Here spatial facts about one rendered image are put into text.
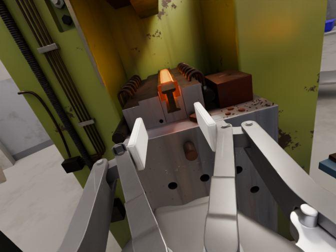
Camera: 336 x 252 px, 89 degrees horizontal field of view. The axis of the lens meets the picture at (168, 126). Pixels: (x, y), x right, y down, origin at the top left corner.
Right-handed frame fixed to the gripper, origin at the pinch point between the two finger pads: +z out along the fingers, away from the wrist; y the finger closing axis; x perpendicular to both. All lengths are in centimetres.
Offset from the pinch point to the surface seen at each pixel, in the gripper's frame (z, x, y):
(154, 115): 22.4, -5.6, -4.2
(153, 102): 22.4, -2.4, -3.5
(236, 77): 23.1, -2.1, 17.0
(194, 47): 70, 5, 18
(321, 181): 68, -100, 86
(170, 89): 12.9, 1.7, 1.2
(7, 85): 275, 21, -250
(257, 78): 36.4, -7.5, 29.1
